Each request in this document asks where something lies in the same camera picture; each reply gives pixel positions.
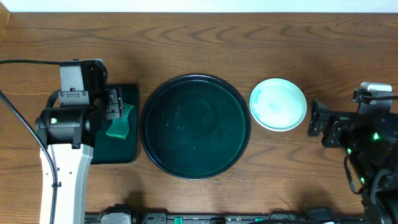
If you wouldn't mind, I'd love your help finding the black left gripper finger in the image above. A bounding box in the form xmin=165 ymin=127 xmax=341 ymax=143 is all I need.
xmin=106 ymin=89 xmax=118 ymax=119
xmin=116 ymin=87 xmax=125 ymax=117

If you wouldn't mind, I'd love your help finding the green scrubbing sponge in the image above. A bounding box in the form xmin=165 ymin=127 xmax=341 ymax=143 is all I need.
xmin=106 ymin=103 xmax=134 ymax=140

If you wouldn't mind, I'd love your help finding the mint green plate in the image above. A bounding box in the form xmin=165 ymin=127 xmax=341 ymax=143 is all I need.
xmin=249 ymin=78 xmax=307 ymax=132

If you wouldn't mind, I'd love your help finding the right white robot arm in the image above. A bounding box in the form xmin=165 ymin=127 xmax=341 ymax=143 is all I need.
xmin=308 ymin=100 xmax=397 ymax=223

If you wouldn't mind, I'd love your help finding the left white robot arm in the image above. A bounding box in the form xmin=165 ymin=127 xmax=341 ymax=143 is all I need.
xmin=35 ymin=85 xmax=138 ymax=223

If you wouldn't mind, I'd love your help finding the black rectangular water tray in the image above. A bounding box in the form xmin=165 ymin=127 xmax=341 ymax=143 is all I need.
xmin=91 ymin=84 xmax=139 ymax=164

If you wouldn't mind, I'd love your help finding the round black serving tray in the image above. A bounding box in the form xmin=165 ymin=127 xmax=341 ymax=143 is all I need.
xmin=139 ymin=73 xmax=251 ymax=180

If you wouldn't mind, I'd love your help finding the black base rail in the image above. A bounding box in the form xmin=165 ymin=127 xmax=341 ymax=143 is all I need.
xmin=83 ymin=204 xmax=369 ymax=224

